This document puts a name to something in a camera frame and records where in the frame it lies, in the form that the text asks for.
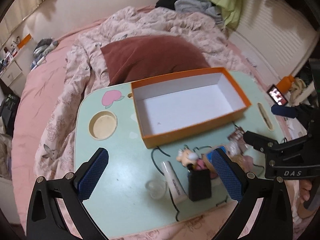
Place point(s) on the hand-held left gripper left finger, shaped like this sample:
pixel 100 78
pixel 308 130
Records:
pixel 92 175

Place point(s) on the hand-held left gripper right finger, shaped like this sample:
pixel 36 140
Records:
pixel 227 175

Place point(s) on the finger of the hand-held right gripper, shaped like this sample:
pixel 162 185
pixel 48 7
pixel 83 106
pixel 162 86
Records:
pixel 283 111
pixel 257 138

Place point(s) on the brown snack packet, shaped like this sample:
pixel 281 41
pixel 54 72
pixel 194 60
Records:
pixel 236 136

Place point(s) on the clear plastic bag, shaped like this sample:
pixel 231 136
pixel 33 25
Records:
pixel 235 147

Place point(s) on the brown and blue plush toy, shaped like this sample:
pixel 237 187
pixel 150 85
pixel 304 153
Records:
pixel 207 158

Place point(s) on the black case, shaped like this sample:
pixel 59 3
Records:
pixel 200 185

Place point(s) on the small dog figure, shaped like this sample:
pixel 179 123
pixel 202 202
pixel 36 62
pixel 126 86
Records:
pixel 186 156

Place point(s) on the white tube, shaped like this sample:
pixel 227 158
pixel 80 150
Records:
pixel 172 177

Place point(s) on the clear plastic cup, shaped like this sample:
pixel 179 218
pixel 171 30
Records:
pixel 156 189

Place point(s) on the orange cardboard box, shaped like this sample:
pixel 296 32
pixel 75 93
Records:
pixel 185 105

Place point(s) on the person's right hand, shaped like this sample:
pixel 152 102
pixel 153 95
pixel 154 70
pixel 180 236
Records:
pixel 306 197

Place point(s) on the smartphone with lit screen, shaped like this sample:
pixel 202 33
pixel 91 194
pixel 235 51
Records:
pixel 277 95

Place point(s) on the green cartoon lap table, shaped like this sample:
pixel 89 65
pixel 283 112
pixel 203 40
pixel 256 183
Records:
pixel 112 160

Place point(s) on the beige cloth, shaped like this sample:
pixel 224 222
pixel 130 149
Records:
pixel 297 90

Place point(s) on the orange bottle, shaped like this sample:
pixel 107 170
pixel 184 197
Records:
pixel 287 85

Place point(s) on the white slatted panel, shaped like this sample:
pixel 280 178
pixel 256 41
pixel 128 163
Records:
pixel 275 30

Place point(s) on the pink bed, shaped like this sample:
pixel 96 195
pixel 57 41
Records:
pixel 32 100

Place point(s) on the pink floral quilt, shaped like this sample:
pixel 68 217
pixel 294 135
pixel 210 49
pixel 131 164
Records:
pixel 75 80

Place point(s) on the black bag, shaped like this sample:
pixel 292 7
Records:
pixel 8 112

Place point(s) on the yellow-green cloth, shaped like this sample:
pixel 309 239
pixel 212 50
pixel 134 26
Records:
pixel 227 2

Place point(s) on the white bedside cabinet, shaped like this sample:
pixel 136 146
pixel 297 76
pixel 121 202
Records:
pixel 11 73

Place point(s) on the red-brown pillow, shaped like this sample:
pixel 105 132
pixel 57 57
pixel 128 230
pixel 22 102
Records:
pixel 152 57

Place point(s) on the blue and white clothing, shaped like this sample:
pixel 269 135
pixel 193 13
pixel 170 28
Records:
pixel 43 51

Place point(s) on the grey clothing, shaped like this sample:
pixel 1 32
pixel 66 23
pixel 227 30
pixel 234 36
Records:
pixel 192 5

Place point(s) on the clutter of small bottles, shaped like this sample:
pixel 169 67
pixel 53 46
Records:
pixel 7 55

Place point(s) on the small orange box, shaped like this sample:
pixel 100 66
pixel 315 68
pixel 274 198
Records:
pixel 24 41

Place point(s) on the black clothing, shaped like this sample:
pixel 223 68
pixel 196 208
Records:
pixel 167 2

